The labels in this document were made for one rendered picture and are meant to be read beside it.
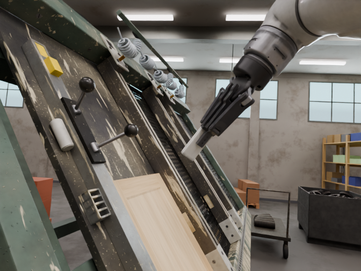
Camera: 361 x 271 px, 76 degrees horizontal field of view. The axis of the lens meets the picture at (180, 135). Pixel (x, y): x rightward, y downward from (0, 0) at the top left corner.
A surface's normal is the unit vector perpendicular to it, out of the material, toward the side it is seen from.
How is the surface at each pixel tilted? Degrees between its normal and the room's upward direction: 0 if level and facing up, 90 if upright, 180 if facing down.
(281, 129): 90
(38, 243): 54
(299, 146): 90
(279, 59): 109
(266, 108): 90
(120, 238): 90
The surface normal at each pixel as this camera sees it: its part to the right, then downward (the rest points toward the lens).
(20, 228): 0.81, -0.55
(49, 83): -0.29, -0.09
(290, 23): -0.79, 0.60
